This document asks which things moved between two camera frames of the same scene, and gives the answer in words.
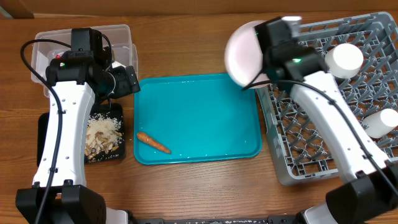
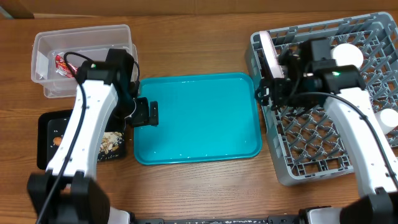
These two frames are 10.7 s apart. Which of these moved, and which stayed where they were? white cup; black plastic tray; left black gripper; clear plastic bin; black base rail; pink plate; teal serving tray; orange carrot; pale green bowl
Moved: pink plate; orange carrot; left black gripper
Stayed: teal serving tray; white cup; black plastic tray; black base rail; clear plastic bin; pale green bowl
